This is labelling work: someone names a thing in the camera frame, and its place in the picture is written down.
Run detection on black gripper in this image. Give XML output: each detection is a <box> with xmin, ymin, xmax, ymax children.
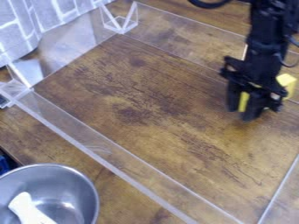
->
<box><xmin>219</xmin><ymin>42</ymin><xmax>289</xmax><ymax>122</ymax></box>

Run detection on yellow butter box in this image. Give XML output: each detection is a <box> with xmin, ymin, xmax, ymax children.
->
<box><xmin>242</xmin><ymin>73</ymin><xmax>297</xmax><ymax>112</ymax></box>

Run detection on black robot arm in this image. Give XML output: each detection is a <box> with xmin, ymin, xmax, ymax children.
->
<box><xmin>219</xmin><ymin>0</ymin><xmax>299</xmax><ymax>122</ymax></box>

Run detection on steel bowl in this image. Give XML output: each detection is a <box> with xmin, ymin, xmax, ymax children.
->
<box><xmin>0</xmin><ymin>164</ymin><xmax>99</xmax><ymax>224</ymax></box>

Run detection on grey brick pattern cloth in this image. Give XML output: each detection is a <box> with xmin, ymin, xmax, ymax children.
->
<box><xmin>0</xmin><ymin>0</ymin><xmax>115</xmax><ymax>67</ymax></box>

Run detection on blue object at edge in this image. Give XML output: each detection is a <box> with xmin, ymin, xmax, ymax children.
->
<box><xmin>0</xmin><ymin>155</ymin><xmax>10</xmax><ymax>175</ymax></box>

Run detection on clear acrylic enclosure wall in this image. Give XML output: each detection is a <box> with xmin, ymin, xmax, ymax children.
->
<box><xmin>0</xmin><ymin>0</ymin><xmax>299</xmax><ymax>224</ymax></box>

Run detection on black cable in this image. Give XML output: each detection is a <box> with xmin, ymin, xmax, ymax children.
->
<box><xmin>187</xmin><ymin>0</ymin><xmax>235</xmax><ymax>10</ymax></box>

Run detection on white handle in bowl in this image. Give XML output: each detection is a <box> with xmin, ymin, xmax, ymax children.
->
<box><xmin>9</xmin><ymin>192</ymin><xmax>58</xmax><ymax>224</ymax></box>

